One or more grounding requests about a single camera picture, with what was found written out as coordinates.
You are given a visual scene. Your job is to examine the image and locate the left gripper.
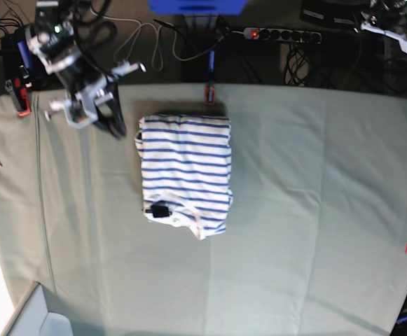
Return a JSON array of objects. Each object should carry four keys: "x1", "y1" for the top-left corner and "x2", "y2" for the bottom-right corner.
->
[{"x1": 360, "y1": 8, "x2": 407, "y2": 43}]

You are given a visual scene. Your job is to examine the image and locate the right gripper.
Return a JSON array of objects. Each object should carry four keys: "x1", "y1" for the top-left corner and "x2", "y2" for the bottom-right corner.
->
[{"x1": 44, "y1": 62, "x2": 146, "y2": 139}]

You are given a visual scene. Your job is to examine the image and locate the blue white striped t-shirt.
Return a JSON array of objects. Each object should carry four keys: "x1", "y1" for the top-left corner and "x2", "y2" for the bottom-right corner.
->
[{"x1": 134, "y1": 114, "x2": 233, "y2": 240}]

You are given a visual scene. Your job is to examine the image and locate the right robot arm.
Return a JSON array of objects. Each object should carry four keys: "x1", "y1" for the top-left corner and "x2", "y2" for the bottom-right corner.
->
[{"x1": 26, "y1": 1, "x2": 146, "y2": 139}]

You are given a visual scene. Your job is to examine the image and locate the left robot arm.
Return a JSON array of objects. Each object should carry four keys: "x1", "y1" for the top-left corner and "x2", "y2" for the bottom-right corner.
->
[{"x1": 360, "y1": 1, "x2": 407, "y2": 43}]

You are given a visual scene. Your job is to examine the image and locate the red clamp at table top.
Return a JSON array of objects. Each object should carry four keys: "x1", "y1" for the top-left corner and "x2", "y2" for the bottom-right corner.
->
[{"x1": 204, "y1": 50, "x2": 215, "y2": 105}]

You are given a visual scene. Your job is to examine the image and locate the red clamp at table left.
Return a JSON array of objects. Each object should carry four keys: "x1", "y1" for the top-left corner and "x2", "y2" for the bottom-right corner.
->
[{"x1": 1, "y1": 37, "x2": 32, "y2": 118}]

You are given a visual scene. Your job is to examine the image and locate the black power strip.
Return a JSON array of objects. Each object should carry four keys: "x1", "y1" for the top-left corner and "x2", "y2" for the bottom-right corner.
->
[{"x1": 242, "y1": 27, "x2": 323, "y2": 45}]

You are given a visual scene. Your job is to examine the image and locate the blue box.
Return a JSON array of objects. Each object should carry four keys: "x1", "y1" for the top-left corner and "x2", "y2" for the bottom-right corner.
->
[{"x1": 148, "y1": 0, "x2": 247, "y2": 15}]

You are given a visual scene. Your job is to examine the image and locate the green table cloth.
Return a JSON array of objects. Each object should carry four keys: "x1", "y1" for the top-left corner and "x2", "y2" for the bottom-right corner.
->
[{"x1": 0, "y1": 84, "x2": 407, "y2": 335}]

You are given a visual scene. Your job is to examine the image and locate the white bin at corner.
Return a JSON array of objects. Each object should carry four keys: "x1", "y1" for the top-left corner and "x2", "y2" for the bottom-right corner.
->
[{"x1": 1, "y1": 281, "x2": 74, "y2": 336}]

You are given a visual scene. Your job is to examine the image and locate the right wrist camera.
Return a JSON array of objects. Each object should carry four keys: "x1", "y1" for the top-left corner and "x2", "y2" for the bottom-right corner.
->
[{"x1": 64, "y1": 104, "x2": 98, "y2": 129}]

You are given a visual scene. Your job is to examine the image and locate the white looped cable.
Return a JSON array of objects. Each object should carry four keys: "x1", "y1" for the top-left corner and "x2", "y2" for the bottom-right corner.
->
[{"x1": 97, "y1": 13, "x2": 165, "y2": 73}]

